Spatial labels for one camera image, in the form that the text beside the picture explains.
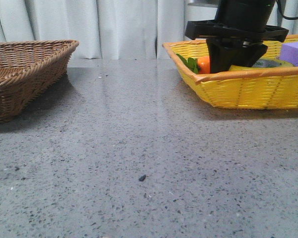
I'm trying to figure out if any yellow packing tape roll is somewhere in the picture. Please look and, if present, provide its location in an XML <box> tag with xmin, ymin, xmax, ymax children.
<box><xmin>227</xmin><ymin>57</ymin><xmax>294</xmax><ymax>72</ymax></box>

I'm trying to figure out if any small black debris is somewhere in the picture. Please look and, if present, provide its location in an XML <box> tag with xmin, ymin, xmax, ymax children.
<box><xmin>138</xmin><ymin>175</ymin><xmax>147</xmax><ymax>181</ymax></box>

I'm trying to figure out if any orange toy carrot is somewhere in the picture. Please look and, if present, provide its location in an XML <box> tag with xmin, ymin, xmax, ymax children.
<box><xmin>176</xmin><ymin>54</ymin><xmax>211</xmax><ymax>74</ymax></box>

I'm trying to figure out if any brown wicker basket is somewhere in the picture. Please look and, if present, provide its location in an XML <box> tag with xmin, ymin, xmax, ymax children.
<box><xmin>0</xmin><ymin>40</ymin><xmax>79</xmax><ymax>123</ymax></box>

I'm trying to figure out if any white curtain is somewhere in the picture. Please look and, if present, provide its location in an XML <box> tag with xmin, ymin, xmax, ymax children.
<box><xmin>0</xmin><ymin>0</ymin><xmax>298</xmax><ymax>60</ymax></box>

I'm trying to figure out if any purple foam block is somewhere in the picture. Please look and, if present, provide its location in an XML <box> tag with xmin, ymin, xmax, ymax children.
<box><xmin>279</xmin><ymin>42</ymin><xmax>298</xmax><ymax>66</ymax></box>

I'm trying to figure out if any black cable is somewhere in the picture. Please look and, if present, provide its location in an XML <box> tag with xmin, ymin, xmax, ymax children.
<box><xmin>275</xmin><ymin>0</ymin><xmax>298</xmax><ymax>20</ymax></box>

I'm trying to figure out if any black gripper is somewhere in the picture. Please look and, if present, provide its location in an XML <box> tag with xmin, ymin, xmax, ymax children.
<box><xmin>185</xmin><ymin>0</ymin><xmax>289</xmax><ymax>73</ymax></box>

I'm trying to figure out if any yellow woven basket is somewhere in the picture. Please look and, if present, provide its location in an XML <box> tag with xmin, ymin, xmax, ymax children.
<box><xmin>163</xmin><ymin>40</ymin><xmax>298</xmax><ymax>110</ymax></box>

